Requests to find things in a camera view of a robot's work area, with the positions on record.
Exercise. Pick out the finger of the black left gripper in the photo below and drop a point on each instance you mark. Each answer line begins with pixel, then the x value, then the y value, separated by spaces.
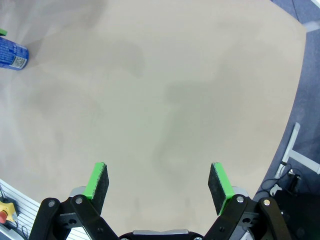
pixel 3 32

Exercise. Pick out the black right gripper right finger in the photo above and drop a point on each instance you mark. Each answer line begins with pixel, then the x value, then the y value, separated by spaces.
pixel 235 217

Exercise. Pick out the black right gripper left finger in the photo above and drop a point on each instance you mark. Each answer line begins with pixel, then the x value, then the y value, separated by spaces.
pixel 87 215

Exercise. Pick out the blue slim drink can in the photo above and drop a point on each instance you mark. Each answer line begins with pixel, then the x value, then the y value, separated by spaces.
pixel 12 52

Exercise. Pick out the small black metal device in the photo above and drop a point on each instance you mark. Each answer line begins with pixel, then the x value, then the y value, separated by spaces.
pixel 294 178

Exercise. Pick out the yellow emergency stop button box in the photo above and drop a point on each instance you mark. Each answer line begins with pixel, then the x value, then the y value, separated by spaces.
pixel 6 207

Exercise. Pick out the grey aluminium rail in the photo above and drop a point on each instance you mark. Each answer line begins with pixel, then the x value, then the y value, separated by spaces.
pixel 25 202

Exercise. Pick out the white metal stand frame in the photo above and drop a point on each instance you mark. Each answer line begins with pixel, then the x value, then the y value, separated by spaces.
pixel 291 145

